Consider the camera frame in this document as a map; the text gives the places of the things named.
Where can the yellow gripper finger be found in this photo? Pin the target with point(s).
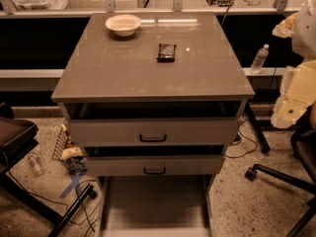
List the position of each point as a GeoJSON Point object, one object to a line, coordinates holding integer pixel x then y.
{"type": "Point", "coordinates": [285, 28]}
{"type": "Point", "coordinates": [297, 94]}

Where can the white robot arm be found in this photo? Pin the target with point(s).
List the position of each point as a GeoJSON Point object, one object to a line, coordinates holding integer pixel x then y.
{"type": "Point", "coordinates": [303, 39]}

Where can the top drawer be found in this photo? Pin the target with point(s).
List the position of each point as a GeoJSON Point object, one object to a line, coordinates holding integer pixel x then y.
{"type": "Point", "coordinates": [153, 124]}

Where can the grey drawer cabinet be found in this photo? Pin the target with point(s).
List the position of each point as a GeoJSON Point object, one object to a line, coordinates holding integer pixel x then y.
{"type": "Point", "coordinates": [107, 69]}

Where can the open bottom drawer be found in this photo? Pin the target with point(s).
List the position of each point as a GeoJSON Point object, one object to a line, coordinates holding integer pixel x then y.
{"type": "Point", "coordinates": [154, 206]}

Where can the middle drawer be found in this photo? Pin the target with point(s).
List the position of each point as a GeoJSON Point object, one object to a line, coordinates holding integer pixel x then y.
{"type": "Point", "coordinates": [155, 160]}

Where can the clear water bottle on ledge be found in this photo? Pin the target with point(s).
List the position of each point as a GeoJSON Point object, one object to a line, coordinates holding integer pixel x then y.
{"type": "Point", "coordinates": [260, 59]}

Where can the white paper bowl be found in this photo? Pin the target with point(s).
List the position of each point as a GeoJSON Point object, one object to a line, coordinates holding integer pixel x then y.
{"type": "Point", "coordinates": [123, 25]}

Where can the clear bottle on floor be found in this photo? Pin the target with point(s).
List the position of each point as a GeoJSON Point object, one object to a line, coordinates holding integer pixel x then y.
{"type": "Point", "coordinates": [35, 164]}

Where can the black chair left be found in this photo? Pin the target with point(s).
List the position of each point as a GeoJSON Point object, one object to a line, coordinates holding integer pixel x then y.
{"type": "Point", "coordinates": [17, 139]}

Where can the wire basket with snacks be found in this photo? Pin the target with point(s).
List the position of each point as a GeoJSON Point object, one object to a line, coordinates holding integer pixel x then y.
{"type": "Point", "coordinates": [67, 153]}

